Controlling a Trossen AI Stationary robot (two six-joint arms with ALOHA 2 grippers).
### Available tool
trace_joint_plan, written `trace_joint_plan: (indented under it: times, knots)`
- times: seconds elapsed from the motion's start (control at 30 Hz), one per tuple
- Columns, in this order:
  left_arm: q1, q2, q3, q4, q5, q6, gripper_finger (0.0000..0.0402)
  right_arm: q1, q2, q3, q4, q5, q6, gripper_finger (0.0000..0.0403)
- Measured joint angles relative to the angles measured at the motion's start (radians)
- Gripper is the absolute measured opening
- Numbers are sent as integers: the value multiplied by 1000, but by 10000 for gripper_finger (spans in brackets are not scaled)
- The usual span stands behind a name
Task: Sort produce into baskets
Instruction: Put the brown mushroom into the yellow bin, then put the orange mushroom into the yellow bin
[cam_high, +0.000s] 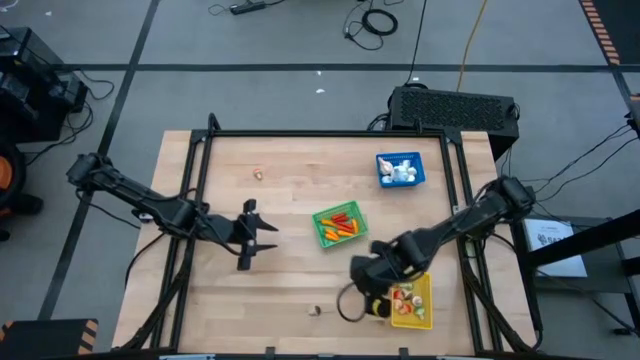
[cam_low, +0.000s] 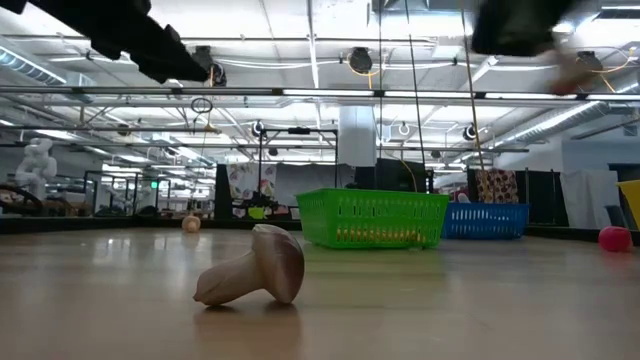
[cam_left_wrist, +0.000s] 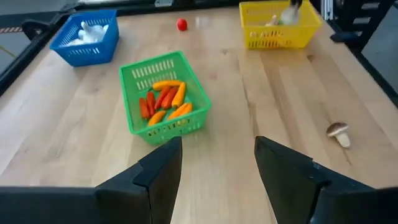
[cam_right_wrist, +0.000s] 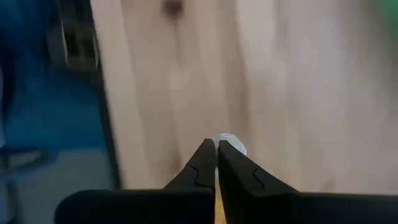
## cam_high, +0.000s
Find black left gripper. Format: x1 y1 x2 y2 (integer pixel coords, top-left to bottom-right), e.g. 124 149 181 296
209 199 279 272

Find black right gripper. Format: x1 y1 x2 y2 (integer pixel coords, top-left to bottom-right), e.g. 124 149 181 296
349 252 401 319

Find green plastic basket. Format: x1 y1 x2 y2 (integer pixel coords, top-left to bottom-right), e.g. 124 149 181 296
311 200 370 250

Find yellow plastic basket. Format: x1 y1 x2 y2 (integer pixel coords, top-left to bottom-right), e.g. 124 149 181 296
389 271 434 331

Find blue plastic basket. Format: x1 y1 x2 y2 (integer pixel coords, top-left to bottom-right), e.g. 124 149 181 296
375 151 427 189

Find white printed paper sheet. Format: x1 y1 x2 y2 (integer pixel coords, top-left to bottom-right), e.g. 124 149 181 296
522 218 589 279

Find black computer tower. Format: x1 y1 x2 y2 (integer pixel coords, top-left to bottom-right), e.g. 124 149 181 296
388 85 520 161

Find black metal stand beam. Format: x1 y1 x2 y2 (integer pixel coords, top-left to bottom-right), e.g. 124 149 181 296
524 209 640 271

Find dark grey side table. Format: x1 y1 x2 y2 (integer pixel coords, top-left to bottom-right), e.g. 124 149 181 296
509 214 640 296

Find black power strip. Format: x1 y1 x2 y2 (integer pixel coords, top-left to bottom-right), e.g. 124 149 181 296
229 0 268 15

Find black box hazard stripes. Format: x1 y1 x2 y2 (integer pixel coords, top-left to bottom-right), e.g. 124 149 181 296
0 317 100 360

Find black orange round machine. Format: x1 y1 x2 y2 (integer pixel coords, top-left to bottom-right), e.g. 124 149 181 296
0 134 45 244

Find black equipment case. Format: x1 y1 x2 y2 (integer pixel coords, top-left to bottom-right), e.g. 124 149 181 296
0 25 90 144

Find dark mat orange striped edge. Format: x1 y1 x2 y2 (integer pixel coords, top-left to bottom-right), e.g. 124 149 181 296
579 0 640 67

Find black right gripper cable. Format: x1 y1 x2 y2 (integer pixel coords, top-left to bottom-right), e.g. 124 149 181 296
335 281 370 323

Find black aluminium table frame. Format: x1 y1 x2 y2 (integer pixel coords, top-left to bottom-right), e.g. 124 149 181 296
117 112 541 354

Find coiled black cable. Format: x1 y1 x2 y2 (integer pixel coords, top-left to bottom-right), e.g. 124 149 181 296
343 0 400 52

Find straight black floor cable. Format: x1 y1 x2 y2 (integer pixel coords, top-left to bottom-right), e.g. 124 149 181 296
403 0 429 86

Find yellow floor cable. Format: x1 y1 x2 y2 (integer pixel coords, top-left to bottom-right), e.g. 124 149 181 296
455 0 489 94

